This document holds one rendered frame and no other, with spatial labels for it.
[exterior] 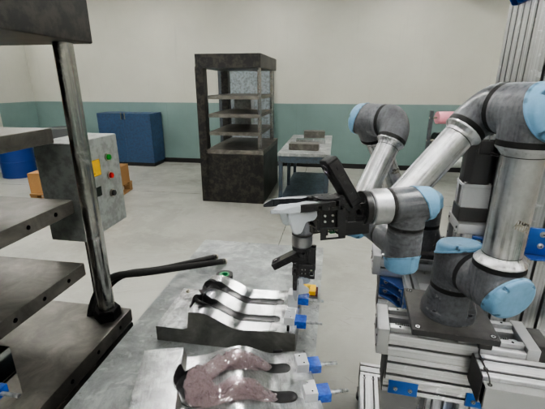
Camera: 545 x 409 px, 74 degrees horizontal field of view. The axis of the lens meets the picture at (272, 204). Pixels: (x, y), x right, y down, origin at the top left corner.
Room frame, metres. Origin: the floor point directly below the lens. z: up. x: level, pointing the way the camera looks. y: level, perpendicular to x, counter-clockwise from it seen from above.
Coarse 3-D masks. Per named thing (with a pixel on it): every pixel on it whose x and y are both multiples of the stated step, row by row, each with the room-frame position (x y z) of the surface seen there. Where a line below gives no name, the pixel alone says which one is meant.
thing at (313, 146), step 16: (288, 144) 5.52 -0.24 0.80; (304, 144) 5.02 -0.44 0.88; (320, 144) 5.52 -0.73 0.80; (288, 160) 4.82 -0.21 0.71; (304, 160) 4.78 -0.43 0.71; (288, 176) 5.74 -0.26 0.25; (304, 176) 6.31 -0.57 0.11; (320, 176) 6.31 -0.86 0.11; (288, 192) 5.29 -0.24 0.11; (304, 192) 5.29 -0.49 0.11; (320, 192) 5.29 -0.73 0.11
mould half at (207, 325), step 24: (240, 288) 1.28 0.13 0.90; (168, 312) 1.17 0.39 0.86; (192, 312) 1.07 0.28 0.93; (216, 312) 1.09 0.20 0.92; (264, 312) 1.13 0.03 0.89; (168, 336) 1.09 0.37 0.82; (192, 336) 1.07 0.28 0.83; (216, 336) 1.06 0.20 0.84; (240, 336) 1.04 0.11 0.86; (264, 336) 1.03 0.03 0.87; (288, 336) 1.01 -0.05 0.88
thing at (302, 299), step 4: (292, 288) 1.21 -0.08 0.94; (292, 292) 1.18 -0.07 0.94; (288, 296) 1.17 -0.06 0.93; (292, 296) 1.17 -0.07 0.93; (300, 296) 1.18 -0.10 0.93; (304, 296) 1.18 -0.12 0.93; (308, 296) 1.18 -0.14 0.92; (288, 300) 1.17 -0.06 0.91; (292, 300) 1.17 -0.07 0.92; (300, 300) 1.17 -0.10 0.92; (304, 300) 1.16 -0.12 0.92; (308, 300) 1.16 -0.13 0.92; (312, 300) 1.17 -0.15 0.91; (316, 300) 1.17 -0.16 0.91; (320, 300) 1.17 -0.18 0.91; (288, 304) 1.17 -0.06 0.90; (292, 304) 1.17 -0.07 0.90; (296, 304) 1.16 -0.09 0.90; (300, 304) 1.17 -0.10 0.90; (304, 304) 1.16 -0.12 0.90
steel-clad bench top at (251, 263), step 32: (192, 256) 1.76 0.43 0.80; (224, 256) 1.76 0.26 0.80; (256, 256) 1.76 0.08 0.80; (320, 256) 1.76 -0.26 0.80; (192, 288) 1.44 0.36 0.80; (256, 288) 1.44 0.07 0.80; (288, 288) 1.44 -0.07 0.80; (128, 352) 1.03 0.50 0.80; (192, 352) 1.03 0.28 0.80; (96, 384) 0.89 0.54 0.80; (128, 384) 0.89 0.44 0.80
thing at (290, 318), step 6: (288, 312) 1.09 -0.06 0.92; (294, 312) 1.09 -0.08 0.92; (288, 318) 1.06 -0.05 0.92; (294, 318) 1.07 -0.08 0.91; (300, 318) 1.07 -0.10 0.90; (306, 318) 1.08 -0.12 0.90; (288, 324) 1.06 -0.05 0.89; (294, 324) 1.06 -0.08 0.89; (300, 324) 1.06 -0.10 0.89; (306, 324) 1.06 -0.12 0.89; (312, 324) 1.06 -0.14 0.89; (318, 324) 1.06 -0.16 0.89
